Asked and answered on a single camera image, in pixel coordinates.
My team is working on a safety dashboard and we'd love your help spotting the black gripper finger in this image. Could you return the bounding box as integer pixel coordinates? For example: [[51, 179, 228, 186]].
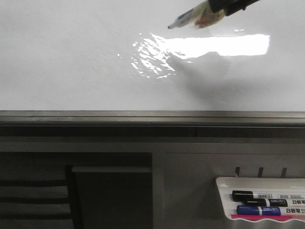
[[208, 0, 259, 16]]

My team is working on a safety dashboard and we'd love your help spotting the taped whiteboard marker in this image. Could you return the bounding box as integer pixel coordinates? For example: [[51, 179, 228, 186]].
[[168, 0, 225, 29]]

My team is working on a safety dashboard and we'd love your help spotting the upper black-capped whiteboard marker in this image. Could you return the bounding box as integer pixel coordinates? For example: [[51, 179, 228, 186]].
[[232, 190, 305, 201]]

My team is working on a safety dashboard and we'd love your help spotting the black-capped whiteboard marker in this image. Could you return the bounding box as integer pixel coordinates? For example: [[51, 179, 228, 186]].
[[232, 190, 305, 201], [244, 198, 305, 207]]

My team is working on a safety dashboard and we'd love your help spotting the lower black-capped whiteboard marker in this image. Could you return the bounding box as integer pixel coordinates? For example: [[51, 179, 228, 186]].
[[244, 198, 305, 207]]

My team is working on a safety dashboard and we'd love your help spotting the blue-capped whiteboard marker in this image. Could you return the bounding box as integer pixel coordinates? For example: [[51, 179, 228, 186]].
[[236, 205, 305, 216]]

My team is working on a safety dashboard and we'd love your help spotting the pink-capped whiteboard marker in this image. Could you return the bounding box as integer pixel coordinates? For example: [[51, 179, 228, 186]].
[[231, 214, 305, 222]]

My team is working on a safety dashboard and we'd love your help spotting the left black hook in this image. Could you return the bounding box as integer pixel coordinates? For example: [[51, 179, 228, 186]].
[[234, 167, 240, 177]]

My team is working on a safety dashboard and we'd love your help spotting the black hook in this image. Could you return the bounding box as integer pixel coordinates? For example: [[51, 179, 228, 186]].
[[281, 167, 287, 178], [257, 167, 264, 178], [234, 167, 240, 177]]

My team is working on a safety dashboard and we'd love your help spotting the middle black hook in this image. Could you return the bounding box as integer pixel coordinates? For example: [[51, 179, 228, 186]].
[[257, 167, 264, 178]]

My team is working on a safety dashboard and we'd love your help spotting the right black hook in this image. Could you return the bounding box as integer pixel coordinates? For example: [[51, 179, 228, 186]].
[[281, 167, 287, 178]]

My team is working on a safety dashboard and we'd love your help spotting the white marker tray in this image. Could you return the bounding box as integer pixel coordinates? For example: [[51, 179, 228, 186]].
[[216, 177, 305, 229]]

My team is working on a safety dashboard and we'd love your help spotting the black slatted chair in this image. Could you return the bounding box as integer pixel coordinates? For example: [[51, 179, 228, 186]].
[[0, 165, 84, 229]]

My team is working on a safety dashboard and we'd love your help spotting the white whiteboard with aluminium frame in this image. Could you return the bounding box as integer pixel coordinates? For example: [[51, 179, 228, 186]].
[[0, 0, 305, 138]]

